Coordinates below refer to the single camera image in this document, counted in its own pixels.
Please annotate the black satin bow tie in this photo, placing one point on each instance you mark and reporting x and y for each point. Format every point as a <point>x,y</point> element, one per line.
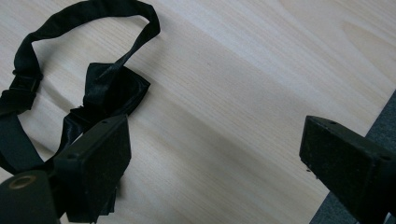
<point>112,87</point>

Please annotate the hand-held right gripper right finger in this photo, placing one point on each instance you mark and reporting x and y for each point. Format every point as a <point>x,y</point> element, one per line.
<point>348,161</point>

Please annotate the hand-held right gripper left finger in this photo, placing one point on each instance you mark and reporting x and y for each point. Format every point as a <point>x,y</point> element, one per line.
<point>96,161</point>

